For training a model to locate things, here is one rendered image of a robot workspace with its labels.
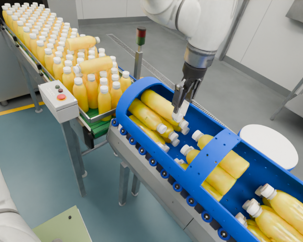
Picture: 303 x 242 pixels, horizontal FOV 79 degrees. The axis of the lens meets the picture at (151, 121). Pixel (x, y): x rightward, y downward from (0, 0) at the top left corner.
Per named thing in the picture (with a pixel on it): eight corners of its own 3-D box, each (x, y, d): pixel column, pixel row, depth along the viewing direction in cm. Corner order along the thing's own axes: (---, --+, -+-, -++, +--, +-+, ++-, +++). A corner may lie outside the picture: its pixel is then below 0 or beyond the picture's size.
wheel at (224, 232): (233, 235, 64) (233, 233, 65) (222, 224, 66) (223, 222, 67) (225, 244, 65) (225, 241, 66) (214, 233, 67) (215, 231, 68)
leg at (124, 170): (121, 207, 159) (124, 169, 116) (117, 202, 162) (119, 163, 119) (126, 203, 163) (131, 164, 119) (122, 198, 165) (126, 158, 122)
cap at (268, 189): (265, 200, 58) (259, 196, 59) (271, 191, 60) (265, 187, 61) (271, 196, 55) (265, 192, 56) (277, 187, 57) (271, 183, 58)
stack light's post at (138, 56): (129, 148, 205) (138, 53, 129) (127, 146, 207) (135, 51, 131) (132, 147, 207) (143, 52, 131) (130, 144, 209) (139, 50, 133)
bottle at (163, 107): (141, 104, 86) (170, 126, 76) (140, 92, 81) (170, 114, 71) (152, 98, 90) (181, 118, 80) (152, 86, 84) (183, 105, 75)
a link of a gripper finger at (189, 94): (187, 75, 64) (190, 74, 64) (183, 98, 73) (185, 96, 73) (195, 81, 62) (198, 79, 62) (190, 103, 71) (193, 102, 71)
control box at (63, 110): (59, 124, 86) (55, 107, 79) (43, 101, 96) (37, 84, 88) (80, 115, 92) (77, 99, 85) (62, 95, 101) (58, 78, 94)
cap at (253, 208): (256, 209, 60) (251, 204, 61) (262, 205, 57) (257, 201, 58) (250, 218, 58) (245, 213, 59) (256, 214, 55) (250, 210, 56)
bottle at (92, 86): (94, 110, 110) (91, 83, 97) (85, 105, 112) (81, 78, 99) (102, 104, 115) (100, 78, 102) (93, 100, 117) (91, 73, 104)
